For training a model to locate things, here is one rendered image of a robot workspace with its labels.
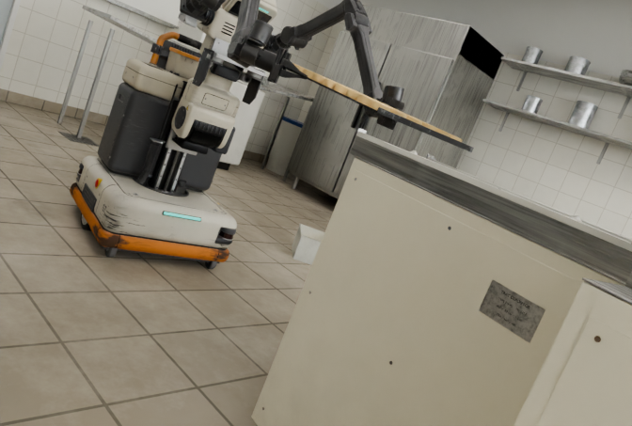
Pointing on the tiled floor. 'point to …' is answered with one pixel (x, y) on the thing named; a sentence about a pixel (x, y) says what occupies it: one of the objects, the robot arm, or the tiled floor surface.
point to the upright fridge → (441, 79)
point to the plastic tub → (307, 244)
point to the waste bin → (284, 145)
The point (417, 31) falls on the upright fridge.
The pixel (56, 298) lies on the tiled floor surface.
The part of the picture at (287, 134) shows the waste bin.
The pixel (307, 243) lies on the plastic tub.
